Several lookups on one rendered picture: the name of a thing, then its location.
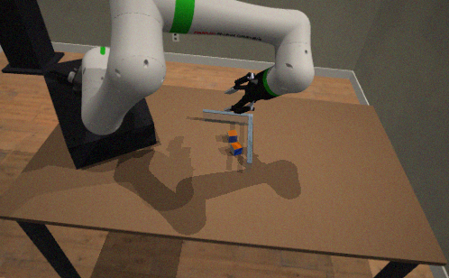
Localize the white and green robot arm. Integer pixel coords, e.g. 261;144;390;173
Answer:
52;0;315;135

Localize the orange and blue cube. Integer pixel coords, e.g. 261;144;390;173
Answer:
226;130;238;143

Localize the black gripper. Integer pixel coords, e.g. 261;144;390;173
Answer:
224;72;261;114

